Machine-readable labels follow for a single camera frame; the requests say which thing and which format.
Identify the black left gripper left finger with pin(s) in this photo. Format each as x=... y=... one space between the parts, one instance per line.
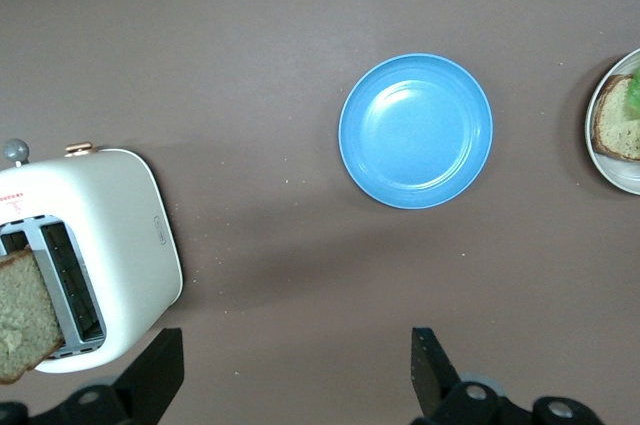
x=145 y=385

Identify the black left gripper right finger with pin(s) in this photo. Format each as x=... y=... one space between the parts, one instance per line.
x=450 y=395

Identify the brown bread slice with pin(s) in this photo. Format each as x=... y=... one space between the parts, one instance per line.
x=25 y=315
x=617 y=125

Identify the green lettuce leaf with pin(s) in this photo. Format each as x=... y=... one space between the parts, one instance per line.
x=634 y=95

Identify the blue plate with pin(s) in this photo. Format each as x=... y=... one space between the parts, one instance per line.
x=415 y=132

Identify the beige plate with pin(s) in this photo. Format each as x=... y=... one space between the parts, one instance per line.
x=615 y=175

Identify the white toaster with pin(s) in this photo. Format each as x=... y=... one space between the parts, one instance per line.
x=115 y=205

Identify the brown table cover sheet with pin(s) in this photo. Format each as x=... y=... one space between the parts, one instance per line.
x=300 y=5

